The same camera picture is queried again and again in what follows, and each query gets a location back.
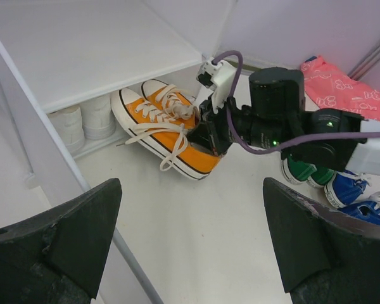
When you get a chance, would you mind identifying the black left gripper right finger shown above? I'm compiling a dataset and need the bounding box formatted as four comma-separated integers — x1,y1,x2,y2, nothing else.
263,177,380,303

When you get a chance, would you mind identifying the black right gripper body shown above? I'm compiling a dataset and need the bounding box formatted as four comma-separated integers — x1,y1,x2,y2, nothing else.
199,96,250,155

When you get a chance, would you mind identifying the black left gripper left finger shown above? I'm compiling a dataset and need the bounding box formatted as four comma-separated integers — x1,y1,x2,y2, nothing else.
0,178,122,303

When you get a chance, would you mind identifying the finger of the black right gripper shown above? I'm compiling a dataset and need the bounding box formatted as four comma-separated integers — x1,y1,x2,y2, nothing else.
186,122,224,156

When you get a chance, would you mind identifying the orange canvas sneaker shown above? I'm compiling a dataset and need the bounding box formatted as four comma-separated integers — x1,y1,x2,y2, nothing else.
141,79,199,129
111,88,221,181

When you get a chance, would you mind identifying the white sneaker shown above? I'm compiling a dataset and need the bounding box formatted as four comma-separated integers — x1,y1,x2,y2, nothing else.
80,94,116,140
48,105,85,155

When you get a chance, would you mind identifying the white plastic shoe cabinet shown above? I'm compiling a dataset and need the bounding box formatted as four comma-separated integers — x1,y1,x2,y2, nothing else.
0,0,216,304

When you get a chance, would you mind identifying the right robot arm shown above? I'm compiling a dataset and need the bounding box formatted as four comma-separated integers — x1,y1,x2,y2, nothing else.
187,66,380,175

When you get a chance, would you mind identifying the blue canvas sneaker upper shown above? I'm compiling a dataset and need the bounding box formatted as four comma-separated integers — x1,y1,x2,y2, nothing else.
324,170,372,209

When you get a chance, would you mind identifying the blue canvas sneaker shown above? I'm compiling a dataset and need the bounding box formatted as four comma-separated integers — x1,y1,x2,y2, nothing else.
339,191,380,226
324,170,372,209

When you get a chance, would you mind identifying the blue canvas sneaker lower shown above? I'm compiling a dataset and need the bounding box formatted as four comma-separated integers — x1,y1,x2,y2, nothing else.
339,191,380,226

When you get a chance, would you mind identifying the green canvas sneaker right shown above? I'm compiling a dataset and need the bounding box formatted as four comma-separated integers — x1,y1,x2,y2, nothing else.
307,167,334,188

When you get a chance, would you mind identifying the green canvas sneaker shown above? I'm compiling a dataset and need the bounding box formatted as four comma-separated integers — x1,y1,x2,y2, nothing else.
281,157,317,185
307,167,334,188

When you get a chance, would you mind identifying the green canvas sneaker left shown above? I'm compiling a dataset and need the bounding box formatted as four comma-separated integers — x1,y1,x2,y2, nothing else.
281,157,317,185

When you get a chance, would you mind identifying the pink patterned plastic bag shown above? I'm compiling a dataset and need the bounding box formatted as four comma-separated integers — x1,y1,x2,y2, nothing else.
300,56,380,122

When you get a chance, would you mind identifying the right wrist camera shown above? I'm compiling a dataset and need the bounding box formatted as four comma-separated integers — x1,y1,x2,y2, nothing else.
197,60,238,114

